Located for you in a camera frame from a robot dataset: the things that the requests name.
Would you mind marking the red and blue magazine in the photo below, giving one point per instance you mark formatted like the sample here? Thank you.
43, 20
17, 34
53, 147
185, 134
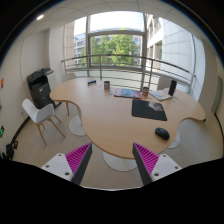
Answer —
127, 93

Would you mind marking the white chair behind table left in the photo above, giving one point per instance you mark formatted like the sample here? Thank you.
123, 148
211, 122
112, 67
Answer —
68, 76

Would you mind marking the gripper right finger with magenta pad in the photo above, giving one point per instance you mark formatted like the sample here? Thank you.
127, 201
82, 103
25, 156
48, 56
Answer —
153, 166

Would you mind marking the dark mug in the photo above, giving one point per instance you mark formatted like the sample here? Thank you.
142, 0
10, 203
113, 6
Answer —
107, 85
145, 91

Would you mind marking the black computer mouse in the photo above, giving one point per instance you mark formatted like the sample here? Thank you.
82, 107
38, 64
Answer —
162, 133

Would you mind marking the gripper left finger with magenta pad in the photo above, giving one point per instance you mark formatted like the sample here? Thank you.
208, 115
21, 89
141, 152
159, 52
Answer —
70, 166

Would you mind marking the white chair with wooden legs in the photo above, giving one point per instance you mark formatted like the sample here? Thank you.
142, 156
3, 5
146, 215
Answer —
38, 116

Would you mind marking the small dark blue box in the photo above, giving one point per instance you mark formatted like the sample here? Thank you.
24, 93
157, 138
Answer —
91, 82

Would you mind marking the open notebook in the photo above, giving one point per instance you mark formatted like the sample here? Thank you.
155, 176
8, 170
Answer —
160, 95

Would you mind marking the black mouse pad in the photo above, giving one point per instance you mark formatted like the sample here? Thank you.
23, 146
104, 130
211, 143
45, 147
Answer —
148, 109

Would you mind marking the dark mug on right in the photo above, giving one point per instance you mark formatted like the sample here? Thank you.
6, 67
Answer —
145, 91

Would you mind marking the white chair behind table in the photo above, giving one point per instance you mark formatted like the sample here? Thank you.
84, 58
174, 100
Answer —
68, 76
164, 82

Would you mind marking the black speaker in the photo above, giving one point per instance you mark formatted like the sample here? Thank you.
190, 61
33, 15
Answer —
172, 87

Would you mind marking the white chair behind table right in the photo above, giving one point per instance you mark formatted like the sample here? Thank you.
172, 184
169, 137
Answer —
164, 82

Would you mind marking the black office printer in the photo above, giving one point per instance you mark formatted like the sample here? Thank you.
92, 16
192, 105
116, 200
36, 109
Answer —
39, 87

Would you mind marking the black bag on floor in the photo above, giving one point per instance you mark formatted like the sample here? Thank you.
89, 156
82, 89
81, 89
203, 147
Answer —
10, 148

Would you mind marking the dark mug on left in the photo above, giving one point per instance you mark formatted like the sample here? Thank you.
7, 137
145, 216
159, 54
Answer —
107, 85

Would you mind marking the metal window railing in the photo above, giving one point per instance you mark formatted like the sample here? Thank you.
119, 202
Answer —
128, 71

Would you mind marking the wooden curved table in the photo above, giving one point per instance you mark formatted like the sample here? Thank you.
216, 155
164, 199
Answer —
108, 123

